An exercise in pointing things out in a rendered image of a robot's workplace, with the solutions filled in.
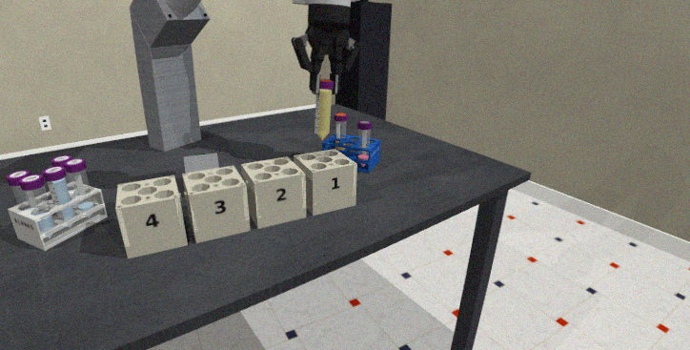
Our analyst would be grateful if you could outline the white tube rack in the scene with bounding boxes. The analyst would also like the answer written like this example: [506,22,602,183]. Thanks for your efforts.
[8,186,108,251]

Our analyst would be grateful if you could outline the conical tube with yellow liquid and purple cap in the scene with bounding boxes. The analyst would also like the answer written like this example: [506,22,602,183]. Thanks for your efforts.
[315,79,335,140]

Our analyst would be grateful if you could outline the cream tube adapter block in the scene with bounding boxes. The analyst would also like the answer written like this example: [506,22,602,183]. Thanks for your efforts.
[294,149,357,216]
[115,175,188,258]
[241,156,307,229]
[182,166,251,243]

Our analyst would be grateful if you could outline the blue tube rack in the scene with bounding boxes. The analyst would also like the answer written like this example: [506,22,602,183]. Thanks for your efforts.
[322,134,380,173]

